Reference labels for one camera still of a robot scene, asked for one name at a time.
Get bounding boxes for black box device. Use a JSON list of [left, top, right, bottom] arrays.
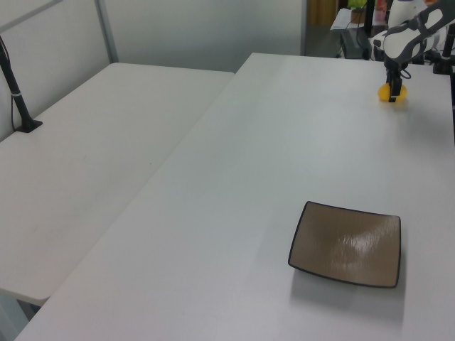
[[339, 28, 368, 60]]

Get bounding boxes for black upright monitor post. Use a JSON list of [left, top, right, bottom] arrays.
[[363, 0, 377, 60]]

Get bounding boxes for yellow potato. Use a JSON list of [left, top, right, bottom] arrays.
[[377, 82, 409, 105]]

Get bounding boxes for potted green plant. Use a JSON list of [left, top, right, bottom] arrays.
[[347, 0, 368, 25]]

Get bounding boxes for brown square ceramic plate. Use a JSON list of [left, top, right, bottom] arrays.
[[287, 200, 403, 289]]

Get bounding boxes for brown wooden cabinet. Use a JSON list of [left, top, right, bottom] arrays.
[[307, 0, 343, 26]]

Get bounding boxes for black pole stand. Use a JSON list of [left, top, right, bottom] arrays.
[[0, 34, 44, 134]]

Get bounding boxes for black table clamp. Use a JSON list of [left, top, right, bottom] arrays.
[[428, 24, 455, 76]]

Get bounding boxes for grey partition frame rail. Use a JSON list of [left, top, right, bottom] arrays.
[[0, 0, 62, 33]]

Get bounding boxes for white paper sheets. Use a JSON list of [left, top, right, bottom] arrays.
[[329, 7, 365, 31]]

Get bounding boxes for grey metal partition post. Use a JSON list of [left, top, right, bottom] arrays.
[[299, 0, 309, 57], [95, 0, 119, 65]]

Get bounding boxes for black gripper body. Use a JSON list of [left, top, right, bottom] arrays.
[[382, 58, 410, 80]]

